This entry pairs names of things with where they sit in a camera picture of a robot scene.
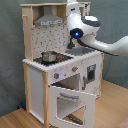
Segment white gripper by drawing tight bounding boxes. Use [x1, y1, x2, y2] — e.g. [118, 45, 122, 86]
[65, 0, 81, 18]

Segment white oven door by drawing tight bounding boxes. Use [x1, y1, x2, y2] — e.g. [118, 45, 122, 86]
[49, 86, 96, 128]

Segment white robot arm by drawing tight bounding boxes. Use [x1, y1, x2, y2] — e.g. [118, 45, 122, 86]
[66, 0, 128, 56]

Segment wooden toy kitchen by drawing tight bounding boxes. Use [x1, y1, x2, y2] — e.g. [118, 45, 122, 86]
[22, 3, 103, 128]

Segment grey range hood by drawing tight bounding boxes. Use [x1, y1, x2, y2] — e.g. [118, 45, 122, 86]
[34, 6, 64, 27]

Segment black toy faucet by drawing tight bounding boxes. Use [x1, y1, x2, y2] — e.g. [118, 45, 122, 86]
[67, 37, 75, 49]

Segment grey toy sink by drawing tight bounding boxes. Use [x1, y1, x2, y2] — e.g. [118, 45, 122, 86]
[66, 47, 94, 56]

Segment black toy stovetop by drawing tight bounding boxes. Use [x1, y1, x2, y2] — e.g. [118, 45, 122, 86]
[34, 54, 71, 66]

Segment small metal pot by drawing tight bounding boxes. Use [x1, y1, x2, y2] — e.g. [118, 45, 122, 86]
[41, 51, 57, 62]

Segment right red stove knob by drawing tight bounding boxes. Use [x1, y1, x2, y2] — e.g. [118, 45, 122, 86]
[72, 66, 78, 72]

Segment red stove knob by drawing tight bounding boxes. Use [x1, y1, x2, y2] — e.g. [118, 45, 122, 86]
[54, 73, 60, 79]
[72, 66, 78, 72]

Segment grey ice dispenser panel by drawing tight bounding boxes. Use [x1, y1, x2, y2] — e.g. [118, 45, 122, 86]
[87, 65, 96, 83]

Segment left red stove knob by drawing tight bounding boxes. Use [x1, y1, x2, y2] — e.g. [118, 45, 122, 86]
[54, 73, 60, 79]

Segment grey cabinet door handle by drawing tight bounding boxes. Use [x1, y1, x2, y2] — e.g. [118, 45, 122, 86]
[82, 76, 87, 90]

